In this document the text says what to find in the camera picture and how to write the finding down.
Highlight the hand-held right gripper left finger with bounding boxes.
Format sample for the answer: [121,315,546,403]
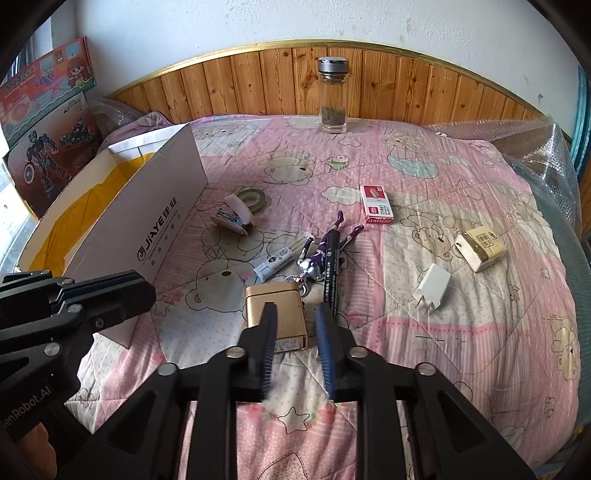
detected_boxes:
[55,302,279,480]

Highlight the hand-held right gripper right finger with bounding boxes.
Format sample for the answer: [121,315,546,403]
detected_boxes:
[316,302,542,480]

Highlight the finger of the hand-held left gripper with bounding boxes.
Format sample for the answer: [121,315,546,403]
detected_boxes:
[0,270,75,320]
[50,271,157,333]

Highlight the gold tin box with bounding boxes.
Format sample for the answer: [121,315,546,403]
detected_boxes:
[244,282,309,354]

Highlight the black marker pen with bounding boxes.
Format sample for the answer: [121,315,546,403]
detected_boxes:
[322,231,343,317]

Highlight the white glue tube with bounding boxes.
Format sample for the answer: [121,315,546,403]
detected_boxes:
[253,234,315,284]

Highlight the purple and silver action figure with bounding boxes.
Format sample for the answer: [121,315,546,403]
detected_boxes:
[295,210,365,296]

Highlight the white cardboard box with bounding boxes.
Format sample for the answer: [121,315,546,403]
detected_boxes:
[16,122,208,349]

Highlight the white charger plug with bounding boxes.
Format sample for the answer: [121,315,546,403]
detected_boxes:
[413,263,452,317]

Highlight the green tape roll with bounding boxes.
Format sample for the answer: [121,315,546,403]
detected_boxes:
[232,188,269,214]

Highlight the red and white staples box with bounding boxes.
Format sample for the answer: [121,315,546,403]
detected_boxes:
[360,184,396,225]

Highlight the pink stapler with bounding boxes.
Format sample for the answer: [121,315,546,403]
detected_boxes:
[211,194,256,236]

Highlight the pink bear printed blanket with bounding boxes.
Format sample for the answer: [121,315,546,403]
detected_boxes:
[60,113,580,480]

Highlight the beige and gold small box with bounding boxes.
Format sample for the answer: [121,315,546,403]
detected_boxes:
[455,224,507,273]

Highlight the small clear bubble wrap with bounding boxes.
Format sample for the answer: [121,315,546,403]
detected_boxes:
[90,99,139,134]

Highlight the colourful cartoon toy box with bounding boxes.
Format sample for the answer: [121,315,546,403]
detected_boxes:
[0,36,98,139]

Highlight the glass bottle with silver lid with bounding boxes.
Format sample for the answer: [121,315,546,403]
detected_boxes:
[317,56,352,134]

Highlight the large clear bubble wrap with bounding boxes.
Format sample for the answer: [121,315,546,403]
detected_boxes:
[425,111,587,370]

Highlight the teal boards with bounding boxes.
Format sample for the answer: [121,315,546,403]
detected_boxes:
[570,65,591,185]

